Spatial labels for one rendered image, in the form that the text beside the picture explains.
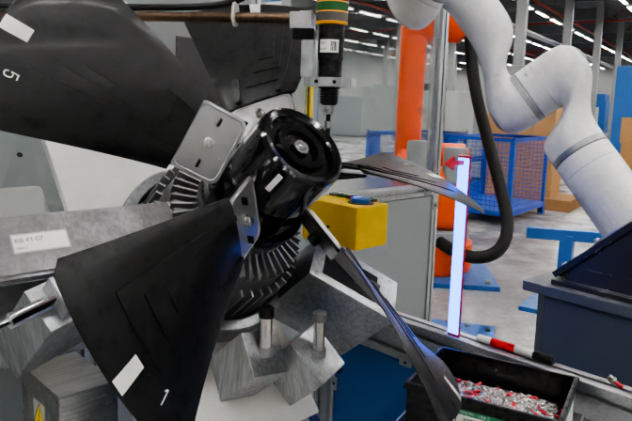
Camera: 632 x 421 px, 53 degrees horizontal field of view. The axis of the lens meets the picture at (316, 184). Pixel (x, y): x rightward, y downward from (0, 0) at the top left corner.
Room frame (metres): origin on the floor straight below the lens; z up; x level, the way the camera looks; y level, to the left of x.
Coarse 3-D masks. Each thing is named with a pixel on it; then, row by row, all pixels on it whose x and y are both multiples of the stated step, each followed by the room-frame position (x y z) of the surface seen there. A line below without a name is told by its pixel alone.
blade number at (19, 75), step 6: (0, 66) 0.68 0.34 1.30; (6, 66) 0.68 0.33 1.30; (12, 66) 0.68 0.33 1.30; (0, 72) 0.68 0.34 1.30; (6, 72) 0.68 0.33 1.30; (12, 72) 0.68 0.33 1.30; (18, 72) 0.69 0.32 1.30; (24, 72) 0.69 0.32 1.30; (0, 78) 0.68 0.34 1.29; (6, 78) 0.68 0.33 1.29; (12, 78) 0.68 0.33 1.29; (18, 78) 0.68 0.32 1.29; (24, 78) 0.69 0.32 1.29; (12, 84) 0.68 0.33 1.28; (18, 84) 0.68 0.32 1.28
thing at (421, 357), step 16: (352, 256) 0.74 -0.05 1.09; (352, 272) 0.78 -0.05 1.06; (368, 288) 0.76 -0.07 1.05; (384, 304) 0.68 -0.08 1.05; (400, 320) 0.71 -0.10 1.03; (400, 336) 0.65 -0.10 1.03; (416, 352) 0.67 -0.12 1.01; (432, 352) 0.82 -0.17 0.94; (416, 368) 0.63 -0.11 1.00; (432, 368) 0.68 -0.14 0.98; (448, 368) 0.81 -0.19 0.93; (432, 384) 0.64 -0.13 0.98; (448, 384) 0.70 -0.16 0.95; (432, 400) 0.62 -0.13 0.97; (448, 400) 0.65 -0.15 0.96; (448, 416) 0.62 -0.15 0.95
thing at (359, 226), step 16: (320, 208) 1.31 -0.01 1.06; (336, 208) 1.28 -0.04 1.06; (352, 208) 1.25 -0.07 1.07; (368, 208) 1.26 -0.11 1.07; (384, 208) 1.30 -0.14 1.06; (336, 224) 1.28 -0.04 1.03; (352, 224) 1.24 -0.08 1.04; (368, 224) 1.26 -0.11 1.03; (384, 224) 1.30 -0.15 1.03; (352, 240) 1.24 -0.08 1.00; (368, 240) 1.26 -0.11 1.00; (384, 240) 1.30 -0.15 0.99
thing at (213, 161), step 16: (208, 112) 0.77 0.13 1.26; (224, 112) 0.77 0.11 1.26; (192, 128) 0.76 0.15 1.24; (208, 128) 0.77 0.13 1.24; (224, 128) 0.77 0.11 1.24; (240, 128) 0.78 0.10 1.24; (192, 144) 0.76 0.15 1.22; (224, 144) 0.77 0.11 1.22; (176, 160) 0.76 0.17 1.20; (192, 160) 0.76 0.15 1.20; (208, 160) 0.77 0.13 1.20; (224, 160) 0.78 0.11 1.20; (208, 176) 0.77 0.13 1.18
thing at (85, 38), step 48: (48, 0) 0.72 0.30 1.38; (96, 0) 0.74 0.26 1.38; (0, 48) 0.68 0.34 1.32; (48, 48) 0.70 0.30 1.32; (96, 48) 0.72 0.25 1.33; (144, 48) 0.74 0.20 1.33; (0, 96) 0.67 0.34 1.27; (48, 96) 0.70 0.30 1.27; (96, 96) 0.72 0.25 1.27; (144, 96) 0.73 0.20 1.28; (192, 96) 0.75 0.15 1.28; (96, 144) 0.72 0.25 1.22; (144, 144) 0.74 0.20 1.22
